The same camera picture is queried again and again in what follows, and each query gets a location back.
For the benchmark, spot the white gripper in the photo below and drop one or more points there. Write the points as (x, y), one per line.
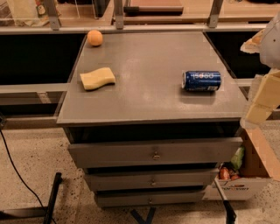
(272, 49)

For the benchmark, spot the blue pepsi can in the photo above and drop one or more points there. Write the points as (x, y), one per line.
(208, 81)

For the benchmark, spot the green snack bag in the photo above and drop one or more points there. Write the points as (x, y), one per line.
(236, 160)

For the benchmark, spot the cardboard box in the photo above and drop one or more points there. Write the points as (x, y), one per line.
(260, 166)

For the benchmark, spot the top grey drawer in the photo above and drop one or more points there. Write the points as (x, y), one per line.
(163, 152)

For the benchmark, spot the grey drawer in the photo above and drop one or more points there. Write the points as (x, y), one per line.
(147, 198)
(135, 180)
(163, 152)

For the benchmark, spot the red snack packets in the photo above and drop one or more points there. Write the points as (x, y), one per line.
(228, 174)

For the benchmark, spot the grey drawer cabinet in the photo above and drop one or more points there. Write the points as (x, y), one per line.
(147, 102)

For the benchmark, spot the yellow sponge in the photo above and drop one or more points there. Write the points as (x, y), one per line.
(97, 78)

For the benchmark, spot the bottom grey drawer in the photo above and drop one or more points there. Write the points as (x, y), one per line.
(147, 198)

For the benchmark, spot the orange fruit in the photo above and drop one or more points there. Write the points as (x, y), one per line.
(94, 38)

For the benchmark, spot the middle grey drawer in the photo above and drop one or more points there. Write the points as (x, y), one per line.
(135, 180)

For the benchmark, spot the black handled tool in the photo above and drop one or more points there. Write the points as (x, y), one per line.
(230, 212)

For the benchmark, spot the metal shelf rail frame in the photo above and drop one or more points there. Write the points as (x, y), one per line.
(198, 15)

